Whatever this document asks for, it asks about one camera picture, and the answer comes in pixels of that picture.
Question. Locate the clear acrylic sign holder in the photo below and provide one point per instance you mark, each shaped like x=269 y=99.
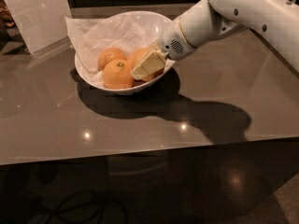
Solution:
x=40 y=22

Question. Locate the orange fruit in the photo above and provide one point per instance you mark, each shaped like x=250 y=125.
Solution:
x=117 y=75
x=136 y=57
x=108 y=55

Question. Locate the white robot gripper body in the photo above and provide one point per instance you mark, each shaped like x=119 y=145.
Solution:
x=172 y=42

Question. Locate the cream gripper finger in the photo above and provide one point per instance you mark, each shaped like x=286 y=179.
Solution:
x=151 y=63

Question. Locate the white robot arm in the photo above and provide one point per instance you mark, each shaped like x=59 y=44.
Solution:
x=277 y=21

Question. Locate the white paper napkin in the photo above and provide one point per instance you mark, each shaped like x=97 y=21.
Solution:
x=90 y=37

